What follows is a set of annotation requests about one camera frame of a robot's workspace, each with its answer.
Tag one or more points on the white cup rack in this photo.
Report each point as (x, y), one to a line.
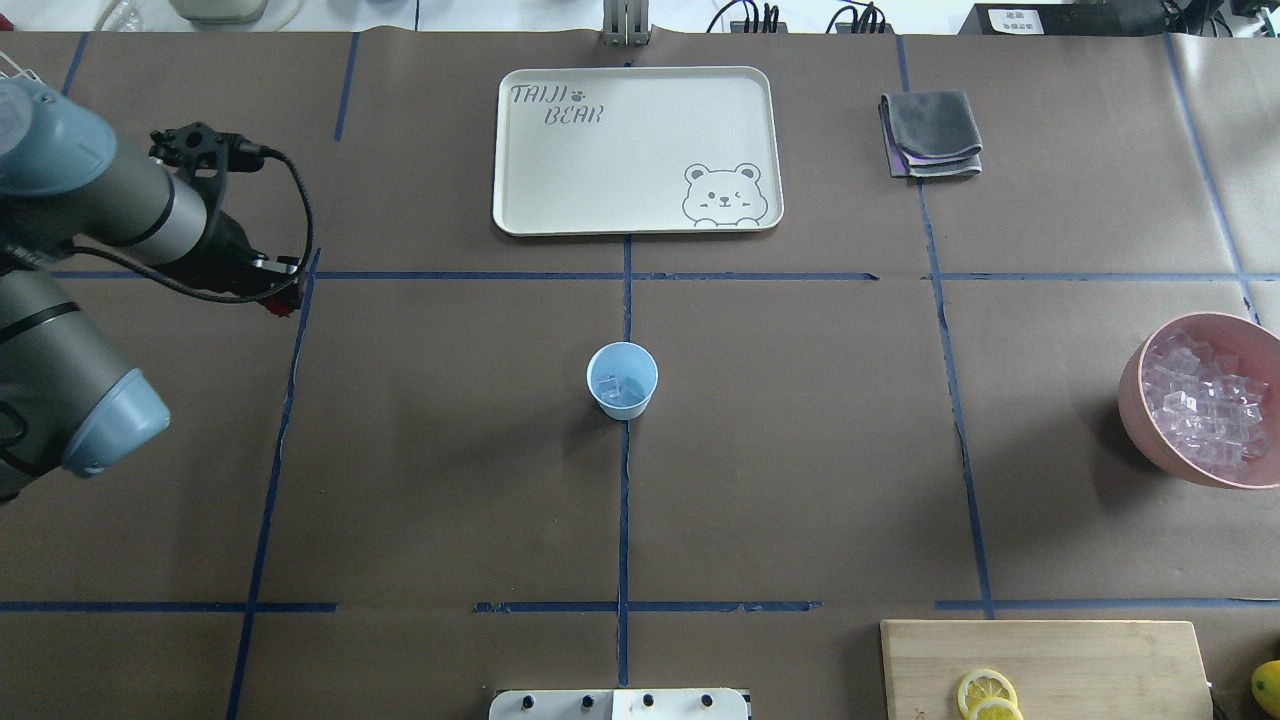
(11, 69)

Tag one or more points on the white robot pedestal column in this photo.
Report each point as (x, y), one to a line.
(622, 703)

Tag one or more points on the wooden cutting board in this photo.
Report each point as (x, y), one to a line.
(1073, 669)

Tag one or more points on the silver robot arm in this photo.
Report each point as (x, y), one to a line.
(72, 188)

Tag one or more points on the cream serving tray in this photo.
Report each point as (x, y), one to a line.
(636, 150)

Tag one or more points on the yellow lemon lower right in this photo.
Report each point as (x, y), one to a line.
(1265, 688)

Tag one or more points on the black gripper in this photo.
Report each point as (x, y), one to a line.
(230, 246)

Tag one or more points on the light blue cup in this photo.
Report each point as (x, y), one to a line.
(622, 378)

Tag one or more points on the pink bowl with ice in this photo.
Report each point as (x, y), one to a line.
(1199, 398)

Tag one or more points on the grey purple folded cloth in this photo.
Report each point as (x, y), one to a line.
(930, 135)

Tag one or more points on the yellow lemon slices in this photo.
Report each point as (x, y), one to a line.
(985, 693)

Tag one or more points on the aluminium frame post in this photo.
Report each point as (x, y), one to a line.
(626, 23)

